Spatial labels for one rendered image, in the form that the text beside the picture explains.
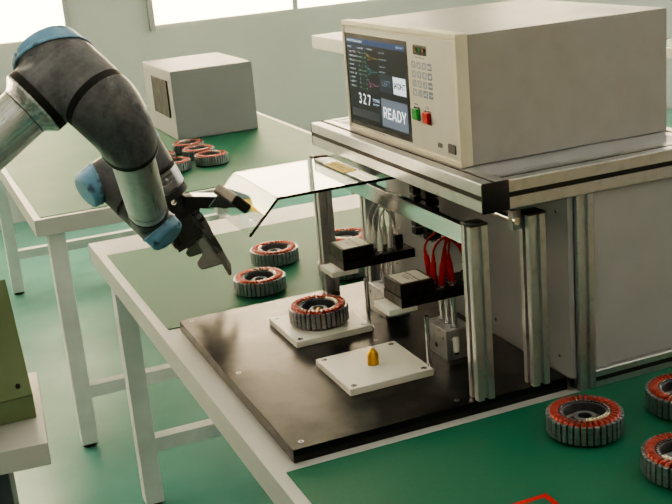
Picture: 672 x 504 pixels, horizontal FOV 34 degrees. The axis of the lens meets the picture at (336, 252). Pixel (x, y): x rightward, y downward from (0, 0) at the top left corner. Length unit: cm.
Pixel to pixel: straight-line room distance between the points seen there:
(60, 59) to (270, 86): 495
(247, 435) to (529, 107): 67
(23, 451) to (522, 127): 93
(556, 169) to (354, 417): 48
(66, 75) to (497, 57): 67
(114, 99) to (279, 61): 499
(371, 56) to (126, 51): 456
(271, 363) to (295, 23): 493
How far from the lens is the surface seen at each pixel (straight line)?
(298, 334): 201
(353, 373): 182
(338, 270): 202
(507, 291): 191
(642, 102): 188
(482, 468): 158
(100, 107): 175
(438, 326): 188
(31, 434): 186
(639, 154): 175
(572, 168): 168
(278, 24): 670
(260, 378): 187
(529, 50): 175
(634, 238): 180
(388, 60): 190
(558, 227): 173
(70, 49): 180
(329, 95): 685
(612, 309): 181
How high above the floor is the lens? 150
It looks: 17 degrees down
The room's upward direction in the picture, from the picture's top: 5 degrees counter-clockwise
